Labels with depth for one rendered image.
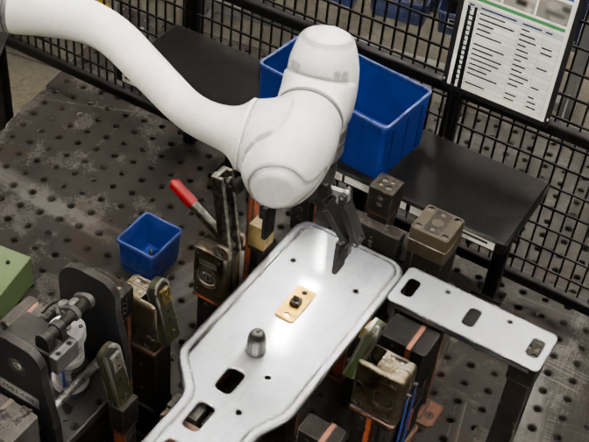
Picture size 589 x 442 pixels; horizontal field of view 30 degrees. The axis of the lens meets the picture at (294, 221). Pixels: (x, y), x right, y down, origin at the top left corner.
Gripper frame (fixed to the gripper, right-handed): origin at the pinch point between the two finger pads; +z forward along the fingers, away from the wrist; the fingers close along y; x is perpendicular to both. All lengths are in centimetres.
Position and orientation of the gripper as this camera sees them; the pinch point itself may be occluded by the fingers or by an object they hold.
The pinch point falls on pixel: (302, 246)
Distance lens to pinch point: 180.5
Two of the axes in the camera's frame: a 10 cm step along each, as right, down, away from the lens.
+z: -0.8, 7.3, 6.8
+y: 8.5, 4.1, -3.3
